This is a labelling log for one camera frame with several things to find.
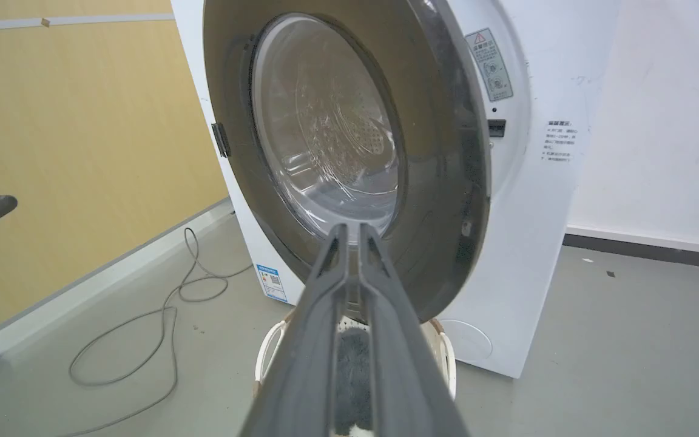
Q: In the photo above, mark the round grey washing machine door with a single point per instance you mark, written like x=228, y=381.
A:
x=434, y=152

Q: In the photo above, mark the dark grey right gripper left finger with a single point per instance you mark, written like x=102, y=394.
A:
x=310, y=364

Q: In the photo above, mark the grey fluffy cloth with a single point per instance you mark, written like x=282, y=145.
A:
x=352, y=382

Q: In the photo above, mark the white plastic laundry basket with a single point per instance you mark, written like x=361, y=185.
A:
x=446, y=358

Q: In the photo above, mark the white front-load washing machine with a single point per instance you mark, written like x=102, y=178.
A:
x=537, y=182

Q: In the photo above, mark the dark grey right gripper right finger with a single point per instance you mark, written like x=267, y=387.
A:
x=404, y=364

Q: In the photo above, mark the yellow partition board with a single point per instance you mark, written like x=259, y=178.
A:
x=76, y=133

